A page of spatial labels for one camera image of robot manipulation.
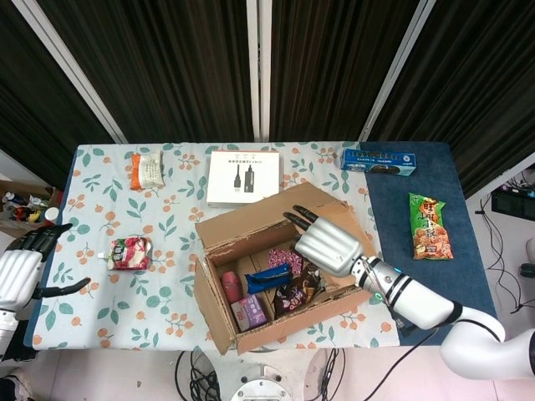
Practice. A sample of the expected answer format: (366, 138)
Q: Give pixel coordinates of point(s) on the dark brown cone wrapper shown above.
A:
(311, 282)

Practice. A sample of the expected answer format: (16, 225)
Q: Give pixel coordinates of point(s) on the blue snack bar wrapper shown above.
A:
(267, 279)

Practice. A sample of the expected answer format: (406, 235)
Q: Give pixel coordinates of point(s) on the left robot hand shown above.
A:
(18, 271)

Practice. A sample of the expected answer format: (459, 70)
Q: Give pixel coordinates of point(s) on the blue cookie box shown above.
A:
(378, 162)

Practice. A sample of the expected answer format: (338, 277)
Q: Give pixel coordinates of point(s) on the red pink drink pouch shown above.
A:
(129, 254)

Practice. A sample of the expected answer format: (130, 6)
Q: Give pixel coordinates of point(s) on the orange white snack packet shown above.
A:
(146, 171)

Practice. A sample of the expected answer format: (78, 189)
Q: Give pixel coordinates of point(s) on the dark blue table mat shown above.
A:
(451, 288)

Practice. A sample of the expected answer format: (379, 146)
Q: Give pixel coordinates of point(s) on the brown purple snack bag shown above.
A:
(290, 301)

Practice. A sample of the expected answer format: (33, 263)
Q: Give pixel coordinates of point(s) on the white partition frame post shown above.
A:
(71, 71)
(258, 71)
(401, 71)

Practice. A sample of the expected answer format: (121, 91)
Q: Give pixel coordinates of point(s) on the brown cardboard shipping box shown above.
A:
(251, 225)

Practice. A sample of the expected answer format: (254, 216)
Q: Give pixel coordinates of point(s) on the grey round robot base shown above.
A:
(261, 386)

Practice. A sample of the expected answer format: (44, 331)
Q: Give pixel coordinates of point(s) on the floral leaf print tablecloth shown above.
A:
(167, 225)

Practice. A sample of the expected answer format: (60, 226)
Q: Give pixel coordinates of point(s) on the purple pink small box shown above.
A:
(250, 313)

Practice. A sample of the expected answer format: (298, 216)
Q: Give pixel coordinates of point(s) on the green snack bag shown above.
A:
(430, 227)

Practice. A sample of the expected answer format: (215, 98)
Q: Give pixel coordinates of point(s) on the pink drink can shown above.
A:
(231, 286)

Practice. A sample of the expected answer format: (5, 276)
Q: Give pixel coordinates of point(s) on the dark pleated curtain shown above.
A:
(179, 71)

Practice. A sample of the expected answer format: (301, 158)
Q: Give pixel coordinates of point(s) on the pink patterned snack packet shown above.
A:
(284, 260)

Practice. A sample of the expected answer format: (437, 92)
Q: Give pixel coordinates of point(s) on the black electronic device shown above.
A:
(512, 204)

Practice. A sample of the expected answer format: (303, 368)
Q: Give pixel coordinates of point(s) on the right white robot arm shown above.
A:
(422, 303)

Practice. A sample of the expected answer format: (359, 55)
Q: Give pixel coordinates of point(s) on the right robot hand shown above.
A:
(330, 246)

